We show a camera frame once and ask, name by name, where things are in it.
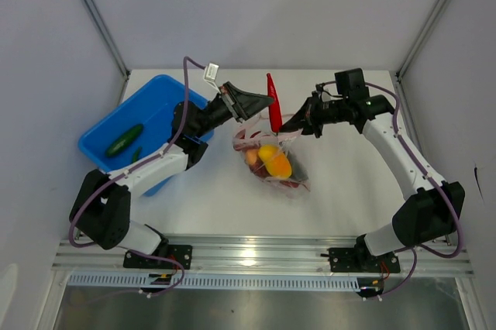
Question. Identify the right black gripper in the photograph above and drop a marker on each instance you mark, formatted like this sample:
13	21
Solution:
306	117

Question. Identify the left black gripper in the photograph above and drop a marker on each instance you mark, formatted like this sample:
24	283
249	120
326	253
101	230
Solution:
241	104

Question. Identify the yellow toy mango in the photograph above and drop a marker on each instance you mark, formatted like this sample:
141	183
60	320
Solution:
275	161

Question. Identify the toy steak slice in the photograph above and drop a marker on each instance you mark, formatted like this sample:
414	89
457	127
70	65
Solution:
251	157

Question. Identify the grey toy fish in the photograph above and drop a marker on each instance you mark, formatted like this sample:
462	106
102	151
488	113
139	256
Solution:
298	171

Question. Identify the red toy lobster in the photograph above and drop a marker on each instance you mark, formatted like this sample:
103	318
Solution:
267	175

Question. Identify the green toy cucumber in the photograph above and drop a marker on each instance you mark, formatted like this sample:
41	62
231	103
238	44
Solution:
124	140

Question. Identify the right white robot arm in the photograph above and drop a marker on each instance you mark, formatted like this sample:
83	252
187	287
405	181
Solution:
432	205

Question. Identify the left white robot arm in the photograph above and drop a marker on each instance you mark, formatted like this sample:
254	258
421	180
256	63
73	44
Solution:
102	210

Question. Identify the blue plastic bin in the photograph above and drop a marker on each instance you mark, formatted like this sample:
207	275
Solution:
151	106

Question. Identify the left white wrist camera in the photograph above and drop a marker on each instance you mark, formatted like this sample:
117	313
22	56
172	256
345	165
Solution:
210	73

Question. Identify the aluminium mounting rail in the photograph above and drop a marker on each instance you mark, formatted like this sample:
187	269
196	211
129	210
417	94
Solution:
260	255

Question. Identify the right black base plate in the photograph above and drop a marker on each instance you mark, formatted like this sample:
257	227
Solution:
358	260

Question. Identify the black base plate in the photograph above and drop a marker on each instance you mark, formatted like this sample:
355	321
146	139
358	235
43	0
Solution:
161	258
358	260

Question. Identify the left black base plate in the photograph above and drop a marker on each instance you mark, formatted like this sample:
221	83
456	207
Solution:
161	258

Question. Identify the white slotted cable duct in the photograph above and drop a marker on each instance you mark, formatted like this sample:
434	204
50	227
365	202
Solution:
215	281

